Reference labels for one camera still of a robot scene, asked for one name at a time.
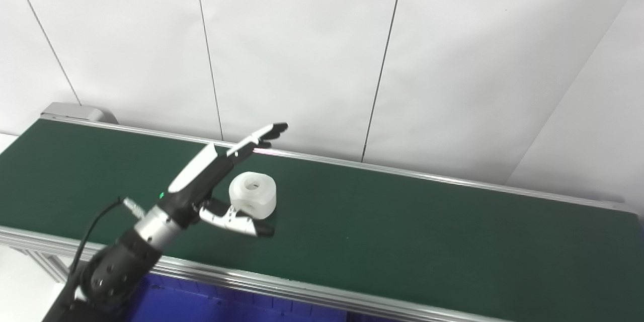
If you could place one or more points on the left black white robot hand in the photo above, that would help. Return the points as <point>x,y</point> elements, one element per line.
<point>196,181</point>

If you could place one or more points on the white cylindrical plastic part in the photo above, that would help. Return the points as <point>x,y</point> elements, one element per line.
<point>254,196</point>

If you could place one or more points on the blue plastic bin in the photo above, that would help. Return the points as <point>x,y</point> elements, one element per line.
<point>201,304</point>

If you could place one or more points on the grey conveyor motor housing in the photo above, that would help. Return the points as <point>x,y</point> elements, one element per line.
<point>75,112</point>

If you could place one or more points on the green conveyor belt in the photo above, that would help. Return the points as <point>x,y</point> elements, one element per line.
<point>302,289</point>
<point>402,231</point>

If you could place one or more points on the aluminium conveyor leg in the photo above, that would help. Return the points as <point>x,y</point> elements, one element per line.
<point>48,264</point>

